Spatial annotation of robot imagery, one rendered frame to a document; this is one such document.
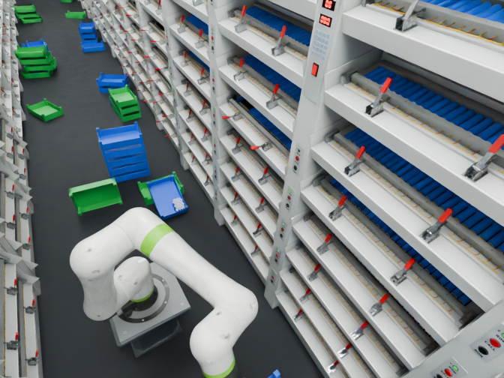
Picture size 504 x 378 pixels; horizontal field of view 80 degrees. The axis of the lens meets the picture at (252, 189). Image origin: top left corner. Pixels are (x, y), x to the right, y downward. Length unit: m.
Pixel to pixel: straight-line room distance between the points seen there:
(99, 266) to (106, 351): 0.95
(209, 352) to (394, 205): 0.60
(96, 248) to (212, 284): 0.35
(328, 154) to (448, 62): 0.43
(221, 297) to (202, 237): 1.27
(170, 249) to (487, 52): 0.88
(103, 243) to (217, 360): 0.46
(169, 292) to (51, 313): 0.74
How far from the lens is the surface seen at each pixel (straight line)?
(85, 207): 2.54
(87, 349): 1.93
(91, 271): 1.00
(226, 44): 1.51
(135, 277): 1.38
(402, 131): 0.79
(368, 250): 1.01
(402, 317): 1.13
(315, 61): 0.93
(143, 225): 1.02
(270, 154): 1.27
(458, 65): 0.69
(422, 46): 0.73
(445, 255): 0.84
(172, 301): 1.58
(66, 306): 2.09
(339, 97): 0.89
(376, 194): 0.89
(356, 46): 0.94
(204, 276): 0.94
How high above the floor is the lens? 1.69
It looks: 43 degrees down
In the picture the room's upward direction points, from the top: 5 degrees clockwise
